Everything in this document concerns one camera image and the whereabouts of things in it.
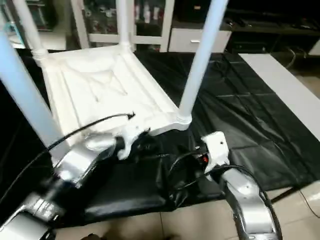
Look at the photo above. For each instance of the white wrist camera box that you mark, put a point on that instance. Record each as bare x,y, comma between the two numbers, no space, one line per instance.
131,136
216,147

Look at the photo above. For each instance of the white drawer unit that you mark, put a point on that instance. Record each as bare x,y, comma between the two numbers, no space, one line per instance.
185,40

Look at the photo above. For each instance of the white plastic table top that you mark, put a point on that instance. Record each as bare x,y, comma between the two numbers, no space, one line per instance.
100,85

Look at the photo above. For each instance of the white flat board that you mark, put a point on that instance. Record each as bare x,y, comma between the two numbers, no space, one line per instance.
285,85

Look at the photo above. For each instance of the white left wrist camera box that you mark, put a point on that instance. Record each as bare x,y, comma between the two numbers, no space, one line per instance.
131,136

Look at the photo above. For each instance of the light blue stand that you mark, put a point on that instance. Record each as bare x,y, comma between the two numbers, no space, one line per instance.
12,34

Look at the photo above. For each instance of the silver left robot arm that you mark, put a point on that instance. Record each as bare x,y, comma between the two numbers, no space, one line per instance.
82,157

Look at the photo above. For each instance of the dark low sideboard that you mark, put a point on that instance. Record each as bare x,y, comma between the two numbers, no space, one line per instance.
265,20

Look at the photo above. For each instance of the white glass door cabinet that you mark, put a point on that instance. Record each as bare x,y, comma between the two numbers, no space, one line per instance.
145,22

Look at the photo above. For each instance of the black tripod leg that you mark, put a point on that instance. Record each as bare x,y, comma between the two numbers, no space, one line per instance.
281,193

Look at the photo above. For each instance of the black work mat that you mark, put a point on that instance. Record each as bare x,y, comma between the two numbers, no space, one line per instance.
240,115

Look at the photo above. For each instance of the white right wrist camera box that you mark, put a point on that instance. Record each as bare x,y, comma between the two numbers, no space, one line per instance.
216,147

